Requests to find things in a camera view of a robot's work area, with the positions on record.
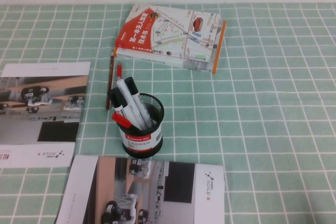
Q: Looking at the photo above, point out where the red capped marker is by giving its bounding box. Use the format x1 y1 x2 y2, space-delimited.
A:
111 113 132 130

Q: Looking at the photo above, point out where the red gel pen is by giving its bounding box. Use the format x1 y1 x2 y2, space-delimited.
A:
115 61 123 81

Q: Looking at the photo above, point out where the red map cover book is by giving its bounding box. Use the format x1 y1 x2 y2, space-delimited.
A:
114 3 221 63

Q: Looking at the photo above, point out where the black mesh pen holder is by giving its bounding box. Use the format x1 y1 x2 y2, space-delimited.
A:
114 92 165 159

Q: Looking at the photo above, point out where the large AgileX brochure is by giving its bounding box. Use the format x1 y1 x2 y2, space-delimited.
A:
54 155 226 224

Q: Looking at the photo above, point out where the dark red pencil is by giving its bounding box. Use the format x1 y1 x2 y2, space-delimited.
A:
106 50 116 111

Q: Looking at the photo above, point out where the orange spine book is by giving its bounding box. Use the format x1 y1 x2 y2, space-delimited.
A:
115 20 227 74

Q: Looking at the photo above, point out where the AgileX brochure with red print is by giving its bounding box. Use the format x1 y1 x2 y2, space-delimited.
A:
0 61 92 168

